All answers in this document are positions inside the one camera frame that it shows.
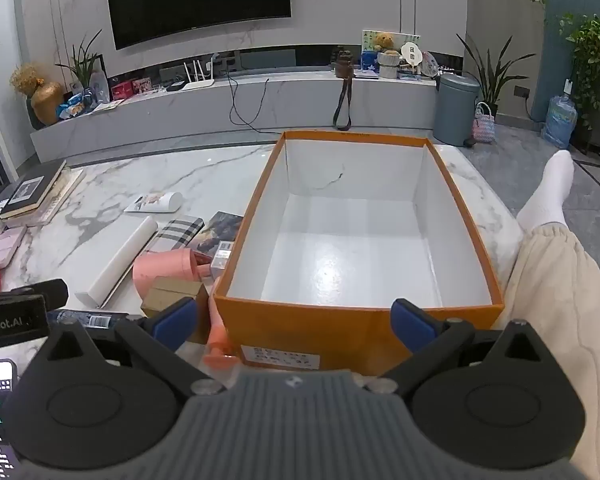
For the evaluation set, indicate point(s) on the orange cardboard box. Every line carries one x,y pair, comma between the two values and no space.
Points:
360,330

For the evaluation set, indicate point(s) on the white pot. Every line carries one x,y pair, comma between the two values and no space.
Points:
389,66

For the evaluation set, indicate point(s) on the dried flowers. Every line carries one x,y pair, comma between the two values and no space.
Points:
26,77

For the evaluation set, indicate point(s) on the clear plastic bottle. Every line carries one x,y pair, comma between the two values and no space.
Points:
99,89

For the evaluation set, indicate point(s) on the white round fan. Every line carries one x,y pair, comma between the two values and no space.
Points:
411,54

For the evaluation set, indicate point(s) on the grey marble television bench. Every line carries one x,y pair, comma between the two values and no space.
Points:
180,115

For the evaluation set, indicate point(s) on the red box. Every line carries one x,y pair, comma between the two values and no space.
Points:
121,91

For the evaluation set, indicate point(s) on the trailing ivy plant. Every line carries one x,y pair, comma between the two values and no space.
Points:
590,40

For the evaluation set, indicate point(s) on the pink pouch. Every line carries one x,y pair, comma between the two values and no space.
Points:
5,247

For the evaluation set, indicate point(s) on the grey-blue trash bin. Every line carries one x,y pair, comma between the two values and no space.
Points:
455,110

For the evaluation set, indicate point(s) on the white router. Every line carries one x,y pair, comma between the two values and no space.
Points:
199,82

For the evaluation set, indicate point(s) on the black book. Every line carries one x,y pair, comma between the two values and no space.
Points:
32,190

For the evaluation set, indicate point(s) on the potted grass plant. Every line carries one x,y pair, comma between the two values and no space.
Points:
82,62

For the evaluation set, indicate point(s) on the woven basket bag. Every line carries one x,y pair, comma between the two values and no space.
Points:
483,127

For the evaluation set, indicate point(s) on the book with painted cover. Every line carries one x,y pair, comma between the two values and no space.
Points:
222,227

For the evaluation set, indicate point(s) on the dark tube with barcode label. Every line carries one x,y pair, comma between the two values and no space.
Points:
90,319

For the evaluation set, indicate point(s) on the plaid case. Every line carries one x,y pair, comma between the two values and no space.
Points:
180,232

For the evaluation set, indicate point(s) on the wall socket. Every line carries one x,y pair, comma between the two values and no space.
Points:
521,92

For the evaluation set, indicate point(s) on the blue water jug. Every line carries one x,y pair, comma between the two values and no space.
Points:
559,120

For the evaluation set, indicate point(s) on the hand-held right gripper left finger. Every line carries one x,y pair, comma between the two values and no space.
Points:
177,322

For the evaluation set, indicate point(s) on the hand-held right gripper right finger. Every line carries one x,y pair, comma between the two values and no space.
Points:
410,325

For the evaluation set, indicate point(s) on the small brown cardboard box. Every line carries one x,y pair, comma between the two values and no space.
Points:
172,292

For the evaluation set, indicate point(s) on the white sock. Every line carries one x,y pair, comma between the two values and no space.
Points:
550,195

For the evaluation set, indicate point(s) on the teddy bear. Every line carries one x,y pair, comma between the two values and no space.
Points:
384,42

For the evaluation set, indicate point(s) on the clear plastic box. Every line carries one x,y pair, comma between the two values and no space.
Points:
224,257

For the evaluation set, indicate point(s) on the tall leafy potted plant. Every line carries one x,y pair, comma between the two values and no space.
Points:
490,77

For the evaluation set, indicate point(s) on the gold vase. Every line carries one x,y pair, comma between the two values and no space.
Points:
47,105

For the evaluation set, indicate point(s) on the black television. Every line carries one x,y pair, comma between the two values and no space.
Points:
195,0

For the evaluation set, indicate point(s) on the white tube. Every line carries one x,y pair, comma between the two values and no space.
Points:
155,202

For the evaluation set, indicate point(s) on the pink printed box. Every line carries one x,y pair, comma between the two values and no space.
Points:
142,86

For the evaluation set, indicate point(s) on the green picture card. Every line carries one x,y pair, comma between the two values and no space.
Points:
405,39

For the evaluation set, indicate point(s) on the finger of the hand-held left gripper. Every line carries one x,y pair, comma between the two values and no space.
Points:
50,292

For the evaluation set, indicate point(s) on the pink cup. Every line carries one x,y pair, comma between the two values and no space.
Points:
165,270

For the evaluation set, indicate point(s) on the pink bottle with orange cap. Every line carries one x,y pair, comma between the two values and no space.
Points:
217,330

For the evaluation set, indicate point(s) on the blue snack bag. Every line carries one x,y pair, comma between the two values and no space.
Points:
72,107

